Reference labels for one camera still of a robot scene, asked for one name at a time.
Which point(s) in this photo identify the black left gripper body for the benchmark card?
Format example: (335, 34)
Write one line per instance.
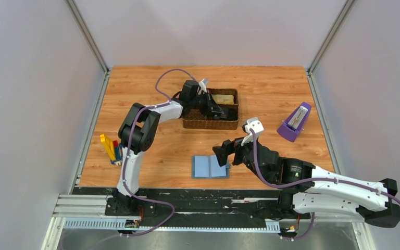
(203, 104)

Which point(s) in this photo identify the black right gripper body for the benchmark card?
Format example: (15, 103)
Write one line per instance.
(240, 153)

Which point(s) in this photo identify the teal leather card holder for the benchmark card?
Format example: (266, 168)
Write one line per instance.
(207, 167)

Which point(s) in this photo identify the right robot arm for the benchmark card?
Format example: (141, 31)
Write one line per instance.
(305, 188)

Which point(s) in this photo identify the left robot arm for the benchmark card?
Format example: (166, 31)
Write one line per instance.
(139, 128)

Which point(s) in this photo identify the gold card in basket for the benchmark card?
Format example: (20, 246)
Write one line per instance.
(223, 99)

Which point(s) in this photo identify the brown woven divided basket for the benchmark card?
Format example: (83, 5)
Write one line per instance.
(193, 119)

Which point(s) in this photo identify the purple metronome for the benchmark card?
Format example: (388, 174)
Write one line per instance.
(293, 125)

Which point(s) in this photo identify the blue toy block wheels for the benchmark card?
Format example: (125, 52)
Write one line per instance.
(118, 157)

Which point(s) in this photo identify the yellow toy block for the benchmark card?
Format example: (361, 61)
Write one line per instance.
(108, 145)

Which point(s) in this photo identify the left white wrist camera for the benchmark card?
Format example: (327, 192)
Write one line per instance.
(202, 86)

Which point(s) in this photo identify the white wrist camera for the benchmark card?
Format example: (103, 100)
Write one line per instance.
(202, 86)
(253, 127)

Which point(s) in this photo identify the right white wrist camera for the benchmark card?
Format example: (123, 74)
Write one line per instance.
(253, 127)

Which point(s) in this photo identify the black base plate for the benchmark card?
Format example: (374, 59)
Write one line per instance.
(200, 207)

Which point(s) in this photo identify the aluminium frame rail right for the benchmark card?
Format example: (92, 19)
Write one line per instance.
(355, 75)

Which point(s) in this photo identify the aluminium frame rail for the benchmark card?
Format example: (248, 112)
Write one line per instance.
(102, 73)
(355, 75)

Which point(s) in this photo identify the white slotted cable duct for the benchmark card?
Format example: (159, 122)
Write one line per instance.
(268, 226)

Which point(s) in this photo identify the aluminium frame rail left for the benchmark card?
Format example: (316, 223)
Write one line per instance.
(102, 73)

